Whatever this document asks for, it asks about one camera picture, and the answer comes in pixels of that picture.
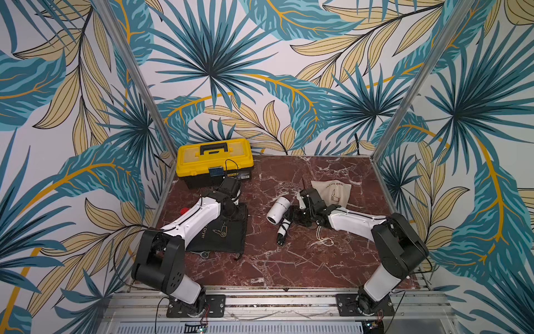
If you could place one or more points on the yellow black toolbox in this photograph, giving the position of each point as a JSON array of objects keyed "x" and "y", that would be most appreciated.
[{"x": 207, "y": 164}]

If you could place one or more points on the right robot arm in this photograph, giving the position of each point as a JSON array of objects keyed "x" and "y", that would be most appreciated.
[{"x": 399, "y": 247}]

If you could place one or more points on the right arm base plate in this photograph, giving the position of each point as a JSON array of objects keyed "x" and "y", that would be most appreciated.
[{"x": 353, "y": 305}]

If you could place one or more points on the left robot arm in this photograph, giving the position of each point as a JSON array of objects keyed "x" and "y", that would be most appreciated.
[{"x": 159, "y": 261}]

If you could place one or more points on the aluminium front rail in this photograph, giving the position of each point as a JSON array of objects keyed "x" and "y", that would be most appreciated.
[{"x": 280, "y": 310}]

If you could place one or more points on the white hair dryer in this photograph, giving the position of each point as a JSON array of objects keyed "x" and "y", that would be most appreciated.
[{"x": 277, "y": 216}]

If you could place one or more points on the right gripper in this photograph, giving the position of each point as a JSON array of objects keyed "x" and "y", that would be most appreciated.
[{"x": 298, "y": 215}]

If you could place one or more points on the beige drawstring bag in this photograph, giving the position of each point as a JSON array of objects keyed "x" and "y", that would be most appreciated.
[{"x": 333, "y": 192}]

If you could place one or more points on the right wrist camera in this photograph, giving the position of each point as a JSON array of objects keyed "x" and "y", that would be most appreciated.
[{"x": 300, "y": 200}]

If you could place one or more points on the black drawstring bag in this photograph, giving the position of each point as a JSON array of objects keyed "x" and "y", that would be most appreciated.
[{"x": 223, "y": 235}]

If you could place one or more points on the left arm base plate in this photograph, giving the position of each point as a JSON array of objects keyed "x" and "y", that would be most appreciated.
[{"x": 208, "y": 305}]

